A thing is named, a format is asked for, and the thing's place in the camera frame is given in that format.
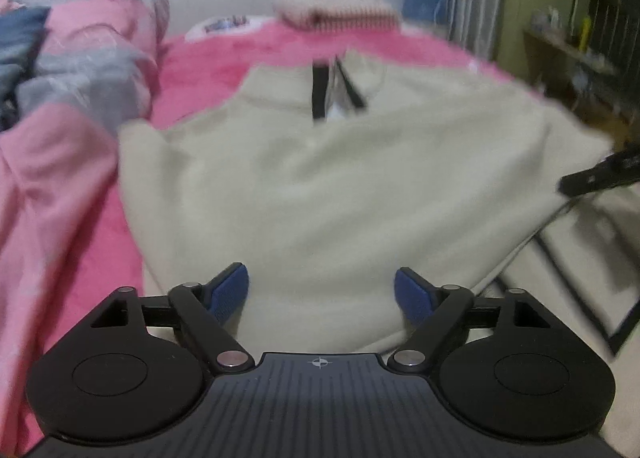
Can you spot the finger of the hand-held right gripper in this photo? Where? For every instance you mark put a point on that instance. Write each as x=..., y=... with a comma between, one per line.
x=600, y=177

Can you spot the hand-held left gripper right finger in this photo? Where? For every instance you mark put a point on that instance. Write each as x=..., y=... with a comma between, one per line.
x=415, y=295

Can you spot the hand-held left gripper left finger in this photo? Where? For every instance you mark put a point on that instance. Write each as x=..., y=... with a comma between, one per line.
x=230, y=288

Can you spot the beige zip jacket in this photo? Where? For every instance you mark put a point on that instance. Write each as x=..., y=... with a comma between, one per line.
x=325, y=178

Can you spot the wooden side table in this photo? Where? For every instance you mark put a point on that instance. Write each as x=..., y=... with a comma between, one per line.
x=565, y=53

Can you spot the pink floral blanket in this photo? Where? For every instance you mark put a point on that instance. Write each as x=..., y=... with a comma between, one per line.
x=225, y=53

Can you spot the pink grey floral duvet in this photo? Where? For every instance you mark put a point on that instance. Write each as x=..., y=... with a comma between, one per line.
x=75, y=63

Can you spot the pink checked folded towel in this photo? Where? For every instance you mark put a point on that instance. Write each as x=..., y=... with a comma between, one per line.
x=335, y=8

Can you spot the blue denim garment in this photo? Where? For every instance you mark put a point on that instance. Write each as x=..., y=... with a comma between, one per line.
x=20, y=38

